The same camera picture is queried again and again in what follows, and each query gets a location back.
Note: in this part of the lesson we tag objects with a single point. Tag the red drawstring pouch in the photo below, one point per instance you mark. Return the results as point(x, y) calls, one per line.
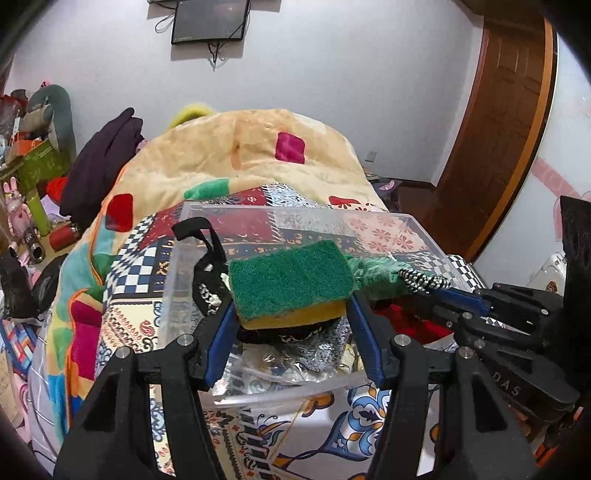
point(405, 320)

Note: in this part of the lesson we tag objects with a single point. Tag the green cloth with beaded bracelet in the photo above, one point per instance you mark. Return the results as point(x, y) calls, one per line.
point(382, 278)

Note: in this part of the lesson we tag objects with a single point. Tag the yellow plastic chair back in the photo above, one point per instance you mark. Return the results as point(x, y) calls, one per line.
point(189, 113)

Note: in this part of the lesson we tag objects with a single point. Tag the green yellow sponge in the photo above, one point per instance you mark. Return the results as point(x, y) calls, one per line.
point(292, 287)

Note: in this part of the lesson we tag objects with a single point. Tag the dark purple clothing pile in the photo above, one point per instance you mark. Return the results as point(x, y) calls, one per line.
point(97, 166)

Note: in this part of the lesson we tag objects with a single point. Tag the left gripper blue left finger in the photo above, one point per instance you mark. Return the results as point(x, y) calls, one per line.
point(111, 436)

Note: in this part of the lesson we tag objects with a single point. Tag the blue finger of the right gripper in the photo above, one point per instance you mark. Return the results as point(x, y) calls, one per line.
point(462, 301)

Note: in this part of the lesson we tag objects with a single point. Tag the small black wall monitor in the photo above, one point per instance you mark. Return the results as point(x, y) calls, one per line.
point(209, 21)

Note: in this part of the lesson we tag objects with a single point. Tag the brown wooden door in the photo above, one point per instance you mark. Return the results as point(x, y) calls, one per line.
point(501, 130)

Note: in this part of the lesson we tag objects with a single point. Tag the beige patchwork fleece blanket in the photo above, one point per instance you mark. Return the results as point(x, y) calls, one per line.
point(216, 154)

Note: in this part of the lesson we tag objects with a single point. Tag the green cardboard box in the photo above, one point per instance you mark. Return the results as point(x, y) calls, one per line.
point(41, 164)

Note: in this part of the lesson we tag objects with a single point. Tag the red cylindrical can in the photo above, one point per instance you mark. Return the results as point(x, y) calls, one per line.
point(64, 236)

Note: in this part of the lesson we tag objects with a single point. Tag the white wall socket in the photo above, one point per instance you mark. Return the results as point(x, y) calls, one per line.
point(370, 156)

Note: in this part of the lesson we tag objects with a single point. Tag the grey backpack with books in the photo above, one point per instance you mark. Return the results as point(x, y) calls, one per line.
point(388, 191)

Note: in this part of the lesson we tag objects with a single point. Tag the clear plastic storage box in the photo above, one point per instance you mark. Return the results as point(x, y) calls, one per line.
point(258, 373)

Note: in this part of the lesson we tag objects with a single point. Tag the pink rabbit plush toy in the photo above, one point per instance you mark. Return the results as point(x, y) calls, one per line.
point(18, 213)

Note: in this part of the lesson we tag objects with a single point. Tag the grey knit item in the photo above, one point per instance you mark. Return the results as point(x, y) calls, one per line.
point(322, 351)

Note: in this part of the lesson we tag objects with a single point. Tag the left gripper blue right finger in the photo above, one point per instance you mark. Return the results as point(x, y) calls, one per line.
point(478, 437)

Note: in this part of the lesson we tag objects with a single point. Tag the patterned colourful mat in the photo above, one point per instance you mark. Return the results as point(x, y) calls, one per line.
point(286, 407)

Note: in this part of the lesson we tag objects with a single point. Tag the green cylindrical bottle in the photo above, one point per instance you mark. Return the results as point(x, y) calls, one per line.
point(38, 213)

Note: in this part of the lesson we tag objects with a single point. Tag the grey green plush pillow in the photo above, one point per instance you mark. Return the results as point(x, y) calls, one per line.
point(49, 112)

